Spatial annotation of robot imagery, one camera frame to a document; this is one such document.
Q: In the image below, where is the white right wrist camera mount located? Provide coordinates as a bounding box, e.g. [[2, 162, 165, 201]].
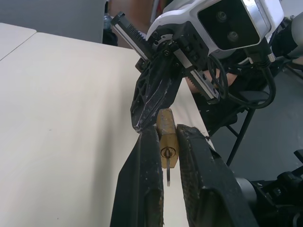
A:
[[146, 0, 285, 54]]

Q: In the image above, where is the brass padlock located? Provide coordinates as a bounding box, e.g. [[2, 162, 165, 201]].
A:
[[155, 108, 180, 169]]

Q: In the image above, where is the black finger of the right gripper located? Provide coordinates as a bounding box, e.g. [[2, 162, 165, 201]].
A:
[[144, 70, 183, 130], [129, 55, 170, 132]]

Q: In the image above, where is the silver key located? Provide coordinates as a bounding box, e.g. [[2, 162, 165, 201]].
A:
[[165, 148, 172, 187]]

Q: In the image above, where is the clear plastic bottle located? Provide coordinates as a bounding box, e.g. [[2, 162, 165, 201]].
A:
[[103, 13, 112, 31]]

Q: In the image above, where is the silver and black robot body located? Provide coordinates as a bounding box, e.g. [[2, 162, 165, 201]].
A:
[[233, 148, 303, 227]]

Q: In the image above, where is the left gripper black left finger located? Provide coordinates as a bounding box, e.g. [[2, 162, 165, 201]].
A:
[[109, 126, 165, 227]]

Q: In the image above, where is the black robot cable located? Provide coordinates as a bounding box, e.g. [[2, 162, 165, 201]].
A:
[[207, 41, 277, 110]]

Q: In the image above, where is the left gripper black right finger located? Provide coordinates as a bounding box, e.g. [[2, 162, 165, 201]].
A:
[[177, 123, 259, 227]]

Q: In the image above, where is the black folding chair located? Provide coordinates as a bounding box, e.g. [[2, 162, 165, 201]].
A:
[[193, 63, 303, 166]]

